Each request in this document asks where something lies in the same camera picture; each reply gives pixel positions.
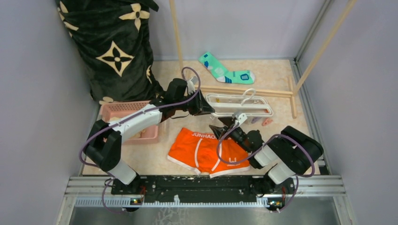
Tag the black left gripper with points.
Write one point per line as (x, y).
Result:
(202, 107)

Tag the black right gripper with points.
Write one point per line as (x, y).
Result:
(220, 131)

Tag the white multi-clip hanger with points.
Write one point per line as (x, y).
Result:
(249, 103)

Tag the orange underwear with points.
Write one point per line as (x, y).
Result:
(197, 152)

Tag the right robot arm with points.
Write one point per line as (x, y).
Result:
(292, 151)

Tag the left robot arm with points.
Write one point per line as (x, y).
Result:
(103, 146)

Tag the beige cloth in basket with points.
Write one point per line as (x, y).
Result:
(138, 134)

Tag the green blue patterned sock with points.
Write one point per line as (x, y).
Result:
(222, 74)

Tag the pink plastic basket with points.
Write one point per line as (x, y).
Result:
(114, 111)

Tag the black floral blanket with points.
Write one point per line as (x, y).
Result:
(113, 40)

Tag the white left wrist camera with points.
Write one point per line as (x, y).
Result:
(191, 85)

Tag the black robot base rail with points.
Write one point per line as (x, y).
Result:
(202, 189)

